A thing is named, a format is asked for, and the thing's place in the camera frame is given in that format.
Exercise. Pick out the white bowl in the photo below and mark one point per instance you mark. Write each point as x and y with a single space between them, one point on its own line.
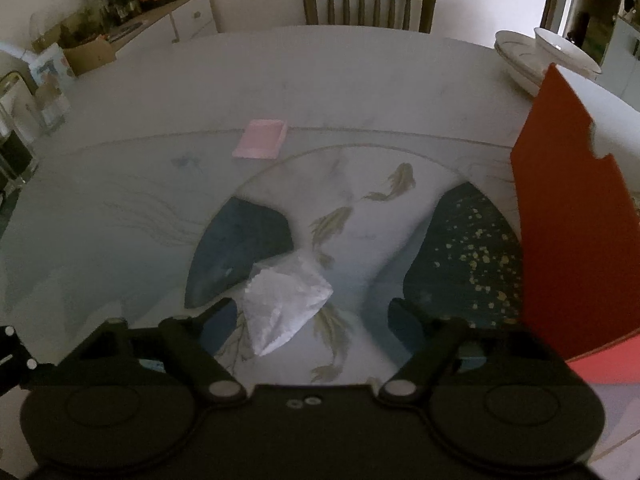
552 48

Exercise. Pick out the white stacked plates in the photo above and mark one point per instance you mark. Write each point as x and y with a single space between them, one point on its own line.
520 59

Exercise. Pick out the white sideboard cabinet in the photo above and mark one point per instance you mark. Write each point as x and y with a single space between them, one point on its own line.
175 22

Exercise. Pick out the glass jar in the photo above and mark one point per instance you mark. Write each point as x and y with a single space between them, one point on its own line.
20 127

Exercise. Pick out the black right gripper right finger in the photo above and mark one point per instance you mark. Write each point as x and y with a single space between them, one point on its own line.
428 340

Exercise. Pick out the brown cardboard box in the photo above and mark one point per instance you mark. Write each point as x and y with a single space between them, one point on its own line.
90 55

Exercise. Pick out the red cardboard box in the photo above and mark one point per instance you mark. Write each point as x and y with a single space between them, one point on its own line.
580 239

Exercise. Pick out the white wall cabinet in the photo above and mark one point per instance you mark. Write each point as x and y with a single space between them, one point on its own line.
621 54

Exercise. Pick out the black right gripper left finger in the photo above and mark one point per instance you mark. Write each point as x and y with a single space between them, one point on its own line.
209 330

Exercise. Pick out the pink rectangular eraser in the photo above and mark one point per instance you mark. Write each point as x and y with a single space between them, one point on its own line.
261 139

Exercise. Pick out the white tissue box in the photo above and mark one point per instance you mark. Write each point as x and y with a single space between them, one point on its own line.
52 64

